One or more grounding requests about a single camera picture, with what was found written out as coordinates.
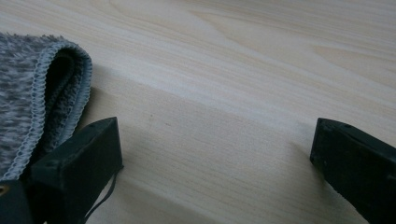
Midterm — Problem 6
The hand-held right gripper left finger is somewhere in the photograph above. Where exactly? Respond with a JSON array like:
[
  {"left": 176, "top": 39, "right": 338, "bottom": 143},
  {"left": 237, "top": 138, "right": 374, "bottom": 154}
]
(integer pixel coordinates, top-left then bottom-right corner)
[{"left": 20, "top": 117, "right": 124, "bottom": 224}]

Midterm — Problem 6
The grey fluffy cloth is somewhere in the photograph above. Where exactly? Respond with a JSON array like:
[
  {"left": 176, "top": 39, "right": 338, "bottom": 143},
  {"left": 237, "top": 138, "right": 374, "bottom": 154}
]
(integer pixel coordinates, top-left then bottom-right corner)
[{"left": 0, "top": 32, "right": 93, "bottom": 182}]

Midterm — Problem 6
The thin black cord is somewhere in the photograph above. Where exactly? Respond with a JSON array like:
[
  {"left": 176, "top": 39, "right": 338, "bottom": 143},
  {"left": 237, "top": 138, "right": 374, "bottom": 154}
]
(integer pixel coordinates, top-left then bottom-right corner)
[{"left": 83, "top": 169, "right": 120, "bottom": 224}]

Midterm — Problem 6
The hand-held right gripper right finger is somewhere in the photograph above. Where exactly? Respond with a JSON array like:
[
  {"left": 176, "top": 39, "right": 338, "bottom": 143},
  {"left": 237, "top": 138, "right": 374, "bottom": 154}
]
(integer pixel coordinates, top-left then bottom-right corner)
[{"left": 309, "top": 117, "right": 396, "bottom": 224}]

